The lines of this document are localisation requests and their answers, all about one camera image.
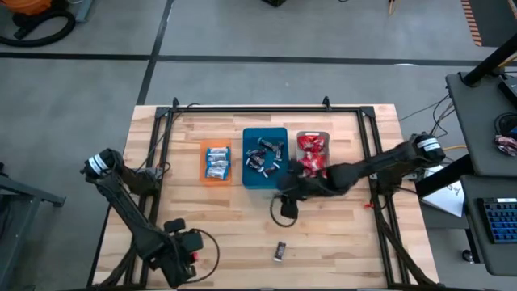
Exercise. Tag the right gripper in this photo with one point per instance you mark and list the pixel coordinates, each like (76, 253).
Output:
(301, 188)

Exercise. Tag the grey plastic bin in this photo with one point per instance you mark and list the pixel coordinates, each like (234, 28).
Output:
(313, 133)

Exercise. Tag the grey desk with keyboard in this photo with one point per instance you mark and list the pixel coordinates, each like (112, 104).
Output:
(472, 242)

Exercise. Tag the orange vacuum cleaner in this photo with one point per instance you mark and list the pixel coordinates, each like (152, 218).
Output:
(24, 5)

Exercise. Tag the red tag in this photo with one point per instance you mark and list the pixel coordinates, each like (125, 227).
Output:
(368, 205)

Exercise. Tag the grey cart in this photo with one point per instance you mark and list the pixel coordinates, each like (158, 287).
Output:
(24, 194)

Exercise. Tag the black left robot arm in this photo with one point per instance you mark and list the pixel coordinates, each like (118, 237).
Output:
(133, 218)

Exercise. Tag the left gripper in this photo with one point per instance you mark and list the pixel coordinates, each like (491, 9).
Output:
(187, 244)

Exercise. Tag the white paper sheet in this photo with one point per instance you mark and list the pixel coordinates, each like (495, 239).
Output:
(448, 200)

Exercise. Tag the black desk beam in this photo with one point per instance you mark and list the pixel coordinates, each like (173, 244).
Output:
(440, 180)

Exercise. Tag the candy bag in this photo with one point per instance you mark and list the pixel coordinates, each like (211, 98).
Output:
(505, 145)

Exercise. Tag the backlit keyboard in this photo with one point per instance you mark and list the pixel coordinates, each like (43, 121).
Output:
(501, 220)

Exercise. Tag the black caster wheel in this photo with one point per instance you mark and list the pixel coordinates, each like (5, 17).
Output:
(467, 255)

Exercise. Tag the black stand post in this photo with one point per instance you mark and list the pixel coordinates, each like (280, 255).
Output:
(488, 60)

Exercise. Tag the black mat orange striped edge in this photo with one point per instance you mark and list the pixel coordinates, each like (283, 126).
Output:
(493, 20)

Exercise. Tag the red candy packet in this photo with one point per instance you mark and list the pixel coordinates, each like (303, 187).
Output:
(303, 158)
(318, 161)
(311, 142)
(314, 173)

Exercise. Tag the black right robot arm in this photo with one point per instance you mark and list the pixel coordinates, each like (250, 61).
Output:
(375, 165)

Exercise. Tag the blue plastic bin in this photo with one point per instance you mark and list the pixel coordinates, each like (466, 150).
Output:
(250, 135)

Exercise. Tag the orange plastic bin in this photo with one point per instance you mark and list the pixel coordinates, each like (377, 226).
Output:
(216, 142)

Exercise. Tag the blue white candy bar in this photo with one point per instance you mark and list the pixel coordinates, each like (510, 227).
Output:
(218, 150)
(218, 162)
(217, 156)
(216, 175)
(217, 168)

